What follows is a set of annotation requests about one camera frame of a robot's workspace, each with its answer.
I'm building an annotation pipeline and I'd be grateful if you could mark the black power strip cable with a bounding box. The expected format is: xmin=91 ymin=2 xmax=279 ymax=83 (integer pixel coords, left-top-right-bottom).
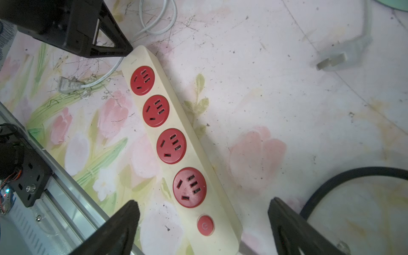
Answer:
xmin=299 ymin=166 xmax=408 ymax=221

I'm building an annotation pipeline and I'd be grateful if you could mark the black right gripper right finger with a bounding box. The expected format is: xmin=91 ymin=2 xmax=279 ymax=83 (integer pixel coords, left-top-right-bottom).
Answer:
xmin=268 ymin=197 xmax=344 ymax=255

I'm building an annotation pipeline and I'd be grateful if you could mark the white brown-fan power cord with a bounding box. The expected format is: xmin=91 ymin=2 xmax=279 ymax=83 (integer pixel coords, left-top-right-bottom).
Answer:
xmin=57 ymin=0 xmax=178 ymax=94

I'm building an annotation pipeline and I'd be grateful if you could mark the pale green-fan power cord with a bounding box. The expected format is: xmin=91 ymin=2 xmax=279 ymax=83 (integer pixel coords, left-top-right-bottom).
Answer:
xmin=316 ymin=0 xmax=374 ymax=71

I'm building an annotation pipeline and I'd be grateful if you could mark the green desk fan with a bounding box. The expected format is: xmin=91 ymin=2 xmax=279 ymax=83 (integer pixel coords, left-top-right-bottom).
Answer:
xmin=377 ymin=0 xmax=408 ymax=12

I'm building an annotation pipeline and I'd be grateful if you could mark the cream red power strip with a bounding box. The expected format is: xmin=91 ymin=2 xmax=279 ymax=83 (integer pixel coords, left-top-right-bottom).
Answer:
xmin=122 ymin=46 xmax=242 ymax=255

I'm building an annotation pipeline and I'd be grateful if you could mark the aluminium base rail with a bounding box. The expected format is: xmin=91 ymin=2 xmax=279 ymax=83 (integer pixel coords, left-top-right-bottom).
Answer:
xmin=1 ymin=106 xmax=112 ymax=255

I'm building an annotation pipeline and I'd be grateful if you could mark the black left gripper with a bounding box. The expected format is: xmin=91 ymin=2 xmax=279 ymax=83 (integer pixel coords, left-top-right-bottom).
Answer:
xmin=1 ymin=1 xmax=133 ymax=58

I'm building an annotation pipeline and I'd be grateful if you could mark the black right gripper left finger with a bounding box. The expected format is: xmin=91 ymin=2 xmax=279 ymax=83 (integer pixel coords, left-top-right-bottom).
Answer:
xmin=71 ymin=200 xmax=140 ymax=255

